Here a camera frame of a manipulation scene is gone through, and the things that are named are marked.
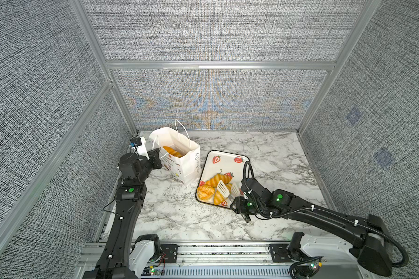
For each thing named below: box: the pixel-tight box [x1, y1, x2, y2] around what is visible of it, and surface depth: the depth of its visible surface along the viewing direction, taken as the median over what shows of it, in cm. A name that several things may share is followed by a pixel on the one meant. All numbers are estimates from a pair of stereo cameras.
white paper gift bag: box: [148, 119, 201, 186], surface depth 85 cm
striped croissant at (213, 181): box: [205, 173, 233, 188], surface depth 94 cm
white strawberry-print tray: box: [196, 149, 250, 191], surface depth 106 cm
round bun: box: [197, 184, 215, 201], surface depth 89 cm
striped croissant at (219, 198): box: [213, 189, 226, 206], surface depth 87 cm
